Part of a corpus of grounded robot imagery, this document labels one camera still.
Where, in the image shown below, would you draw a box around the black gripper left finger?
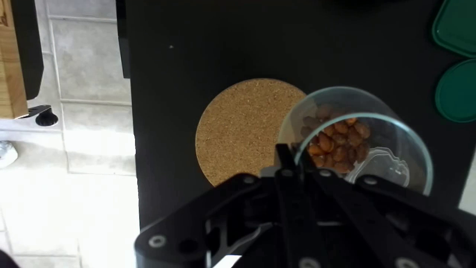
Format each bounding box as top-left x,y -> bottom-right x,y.
133,143 -> 329,268

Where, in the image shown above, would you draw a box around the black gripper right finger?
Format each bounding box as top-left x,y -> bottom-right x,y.
299,150 -> 476,268

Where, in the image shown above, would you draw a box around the brown nuts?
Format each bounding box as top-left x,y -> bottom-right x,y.
296,115 -> 374,176

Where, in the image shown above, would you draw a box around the clear glass bowl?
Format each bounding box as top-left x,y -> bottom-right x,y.
274,85 -> 436,198

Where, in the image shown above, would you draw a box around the round cork coaster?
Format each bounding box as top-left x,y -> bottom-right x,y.
194,76 -> 310,189

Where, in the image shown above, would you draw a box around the green plastic lid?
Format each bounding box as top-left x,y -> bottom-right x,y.
433,58 -> 476,125
430,0 -> 476,61

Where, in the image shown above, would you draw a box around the black table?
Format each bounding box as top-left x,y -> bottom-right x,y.
115,0 -> 476,235

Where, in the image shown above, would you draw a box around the wooden board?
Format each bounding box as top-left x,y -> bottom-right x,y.
0,0 -> 30,120

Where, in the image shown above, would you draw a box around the black metal post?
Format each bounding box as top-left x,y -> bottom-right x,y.
11,0 -> 61,128

